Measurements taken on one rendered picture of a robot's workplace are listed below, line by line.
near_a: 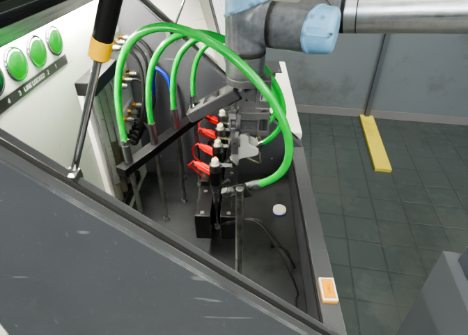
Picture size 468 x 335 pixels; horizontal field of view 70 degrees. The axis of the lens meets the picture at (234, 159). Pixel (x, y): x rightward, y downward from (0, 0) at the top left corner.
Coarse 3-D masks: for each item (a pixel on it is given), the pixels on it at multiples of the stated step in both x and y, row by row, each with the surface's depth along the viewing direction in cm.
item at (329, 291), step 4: (324, 280) 67; (328, 280) 67; (324, 284) 67; (328, 284) 67; (332, 284) 67; (324, 288) 66; (328, 288) 66; (332, 288) 66; (320, 292) 66; (324, 292) 65; (328, 292) 65; (332, 292) 65; (328, 296) 64; (332, 296) 64
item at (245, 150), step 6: (240, 138) 70; (246, 138) 70; (240, 144) 71; (246, 144) 71; (240, 150) 72; (246, 150) 72; (252, 150) 72; (234, 156) 72; (240, 156) 73; (246, 156) 73; (252, 156) 73; (234, 162) 75
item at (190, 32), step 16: (144, 32) 55; (176, 32) 52; (192, 32) 51; (128, 48) 59; (224, 48) 50; (240, 64) 50; (256, 80) 50; (272, 96) 51; (288, 128) 52; (128, 144) 74; (288, 144) 54; (288, 160) 55; (272, 176) 59
